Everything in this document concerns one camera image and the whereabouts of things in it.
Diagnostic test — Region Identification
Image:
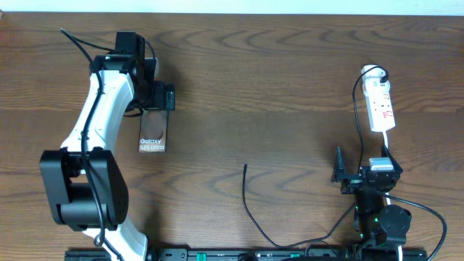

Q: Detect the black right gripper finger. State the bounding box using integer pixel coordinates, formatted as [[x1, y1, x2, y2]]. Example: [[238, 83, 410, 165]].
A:
[[381, 145, 403, 174], [331, 146, 345, 182]]

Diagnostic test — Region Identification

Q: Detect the Galaxy S25 Ultra smartphone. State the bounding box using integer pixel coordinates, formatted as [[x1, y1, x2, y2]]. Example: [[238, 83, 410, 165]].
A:
[[138, 111, 169, 153]]

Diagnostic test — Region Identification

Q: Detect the black charger cable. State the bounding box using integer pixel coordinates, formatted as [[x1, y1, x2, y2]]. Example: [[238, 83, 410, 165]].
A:
[[241, 65, 390, 249]]

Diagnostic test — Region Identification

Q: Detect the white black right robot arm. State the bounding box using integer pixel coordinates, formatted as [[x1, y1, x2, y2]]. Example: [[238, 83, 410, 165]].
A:
[[331, 146, 412, 260]]

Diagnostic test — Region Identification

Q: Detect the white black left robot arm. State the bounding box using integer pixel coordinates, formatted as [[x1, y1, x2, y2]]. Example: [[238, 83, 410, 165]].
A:
[[39, 31, 175, 260]]

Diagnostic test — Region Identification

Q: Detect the white power strip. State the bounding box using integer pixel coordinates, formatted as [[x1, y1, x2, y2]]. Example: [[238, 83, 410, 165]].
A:
[[361, 65, 395, 133]]

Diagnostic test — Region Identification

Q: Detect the white power strip cord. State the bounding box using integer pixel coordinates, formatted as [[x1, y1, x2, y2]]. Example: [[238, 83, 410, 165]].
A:
[[381, 130, 404, 261]]

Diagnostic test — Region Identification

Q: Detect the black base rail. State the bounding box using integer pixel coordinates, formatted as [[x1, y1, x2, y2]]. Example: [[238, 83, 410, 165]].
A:
[[63, 247, 428, 261]]

